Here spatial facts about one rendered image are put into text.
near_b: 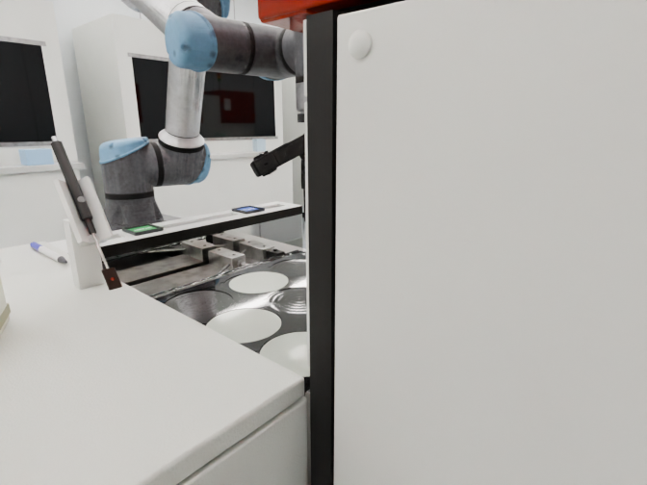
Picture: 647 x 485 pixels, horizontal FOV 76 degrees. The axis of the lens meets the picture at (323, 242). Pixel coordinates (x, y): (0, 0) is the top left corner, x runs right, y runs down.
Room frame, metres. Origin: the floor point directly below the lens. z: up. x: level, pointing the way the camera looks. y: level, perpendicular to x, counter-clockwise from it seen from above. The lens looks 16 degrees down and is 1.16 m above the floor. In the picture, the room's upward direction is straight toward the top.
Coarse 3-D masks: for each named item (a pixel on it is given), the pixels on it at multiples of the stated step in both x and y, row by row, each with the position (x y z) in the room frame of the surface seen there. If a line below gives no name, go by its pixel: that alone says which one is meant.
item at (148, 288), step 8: (208, 264) 0.81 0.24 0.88; (184, 272) 0.76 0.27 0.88; (192, 272) 0.76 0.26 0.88; (200, 272) 0.76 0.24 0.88; (208, 272) 0.76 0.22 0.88; (216, 272) 0.76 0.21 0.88; (152, 280) 0.72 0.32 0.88; (160, 280) 0.72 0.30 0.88; (168, 280) 0.72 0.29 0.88; (176, 280) 0.72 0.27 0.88; (184, 280) 0.72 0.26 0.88; (192, 280) 0.72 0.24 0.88; (136, 288) 0.68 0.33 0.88; (144, 288) 0.68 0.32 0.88; (152, 288) 0.68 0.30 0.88; (160, 288) 0.68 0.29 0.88; (168, 288) 0.68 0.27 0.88
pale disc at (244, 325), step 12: (228, 312) 0.54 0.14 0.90; (240, 312) 0.54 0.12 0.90; (252, 312) 0.54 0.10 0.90; (264, 312) 0.54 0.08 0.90; (216, 324) 0.50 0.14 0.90; (228, 324) 0.50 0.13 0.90; (240, 324) 0.50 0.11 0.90; (252, 324) 0.50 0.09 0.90; (264, 324) 0.50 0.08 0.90; (276, 324) 0.50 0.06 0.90; (228, 336) 0.47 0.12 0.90; (240, 336) 0.47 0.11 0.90; (252, 336) 0.47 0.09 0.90; (264, 336) 0.47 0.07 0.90
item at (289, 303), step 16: (288, 256) 0.80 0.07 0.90; (304, 256) 0.80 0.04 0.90; (240, 272) 0.70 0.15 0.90; (288, 272) 0.71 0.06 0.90; (304, 272) 0.71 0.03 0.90; (192, 288) 0.63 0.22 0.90; (208, 288) 0.63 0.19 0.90; (224, 288) 0.63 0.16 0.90; (288, 288) 0.63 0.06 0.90; (304, 288) 0.63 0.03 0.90; (176, 304) 0.57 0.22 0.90; (192, 304) 0.57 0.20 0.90; (208, 304) 0.57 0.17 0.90; (224, 304) 0.57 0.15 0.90; (240, 304) 0.57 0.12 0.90; (256, 304) 0.57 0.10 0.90; (272, 304) 0.57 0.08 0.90; (288, 304) 0.57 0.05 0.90; (304, 304) 0.57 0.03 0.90; (208, 320) 0.51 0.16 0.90; (288, 320) 0.51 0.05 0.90; (304, 320) 0.51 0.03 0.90; (272, 336) 0.47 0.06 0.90; (256, 352) 0.43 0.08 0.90; (304, 384) 0.37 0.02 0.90
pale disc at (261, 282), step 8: (256, 272) 0.70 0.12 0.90; (264, 272) 0.70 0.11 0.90; (272, 272) 0.70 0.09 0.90; (232, 280) 0.67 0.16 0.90; (240, 280) 0.67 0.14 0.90; (248, 280) 0.66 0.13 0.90; (256, 280) 0.66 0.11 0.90; (264, 280) 0.66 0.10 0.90; (272, 280) 0.66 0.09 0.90; (280, 280) 0.66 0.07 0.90; (232, 288) 0.63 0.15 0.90; (240, 288) 0.63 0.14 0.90; (248, 288) 0.63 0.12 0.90; (256, 288) 0.63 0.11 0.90; (264, 288) 0.63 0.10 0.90; (272, 288) 0.63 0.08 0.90; (280, 288) 0.63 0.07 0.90
